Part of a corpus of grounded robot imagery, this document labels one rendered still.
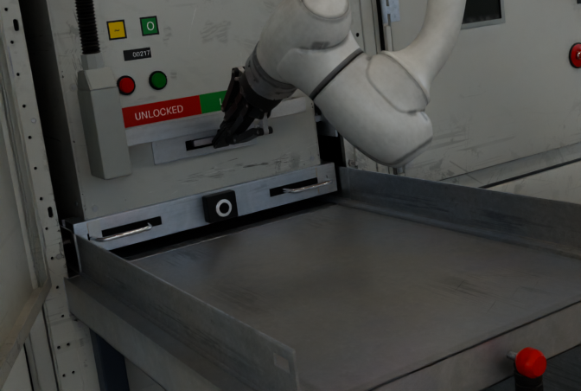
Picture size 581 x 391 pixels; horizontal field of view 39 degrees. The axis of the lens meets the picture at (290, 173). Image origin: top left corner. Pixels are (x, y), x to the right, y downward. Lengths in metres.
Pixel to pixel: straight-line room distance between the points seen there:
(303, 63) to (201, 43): 0.40
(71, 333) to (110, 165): 0.30
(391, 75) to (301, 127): 0.50
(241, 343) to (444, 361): 0.22
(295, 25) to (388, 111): 0.17
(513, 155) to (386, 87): 0.81
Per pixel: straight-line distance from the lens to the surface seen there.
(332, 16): 1.11
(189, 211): 1.49
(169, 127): 1.43
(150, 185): 1.47
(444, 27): 1.19
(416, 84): 1.14
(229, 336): 0.90
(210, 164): 1.51
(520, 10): 1.90
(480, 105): 1.82
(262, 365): 0.85
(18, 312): 1.27
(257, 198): 1.55
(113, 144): 1.32
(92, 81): 1.31
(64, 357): 1.43
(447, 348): 0.93
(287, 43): 1.13
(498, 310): 1.02
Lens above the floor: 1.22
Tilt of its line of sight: 11 degrees down
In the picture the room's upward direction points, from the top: 7 degrees counter-clockwise
